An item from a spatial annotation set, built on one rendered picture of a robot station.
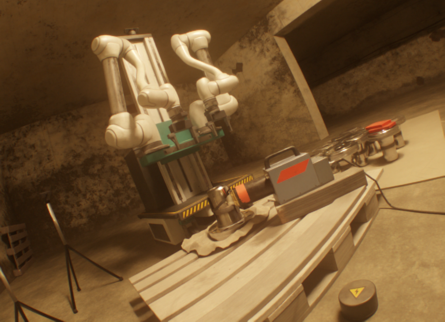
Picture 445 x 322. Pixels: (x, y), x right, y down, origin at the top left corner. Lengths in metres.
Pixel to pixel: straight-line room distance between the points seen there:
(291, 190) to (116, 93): 1.12
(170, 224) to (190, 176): 0.45
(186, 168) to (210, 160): 5.02
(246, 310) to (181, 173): 1.39
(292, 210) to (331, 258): 0.33
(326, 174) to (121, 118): 1.14
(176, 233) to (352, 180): 1.15
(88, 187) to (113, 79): 4.52
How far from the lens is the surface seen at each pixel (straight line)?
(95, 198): 5.85
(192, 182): 1.88
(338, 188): 1.12
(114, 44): 1.63
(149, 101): 1.26
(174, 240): 1.67
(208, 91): 1.56
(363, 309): 0.69
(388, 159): 1.88
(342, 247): 0.89
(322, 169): 1.11
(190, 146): 1.65
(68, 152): 6.00
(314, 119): 5.09
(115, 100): 1.50
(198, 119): 1.79
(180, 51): 1.86
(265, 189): 1.06
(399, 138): 2.18
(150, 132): 1.56
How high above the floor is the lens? 0.55
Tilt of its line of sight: 1 degrees down
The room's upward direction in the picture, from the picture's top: 23 degrees counter-clockwise
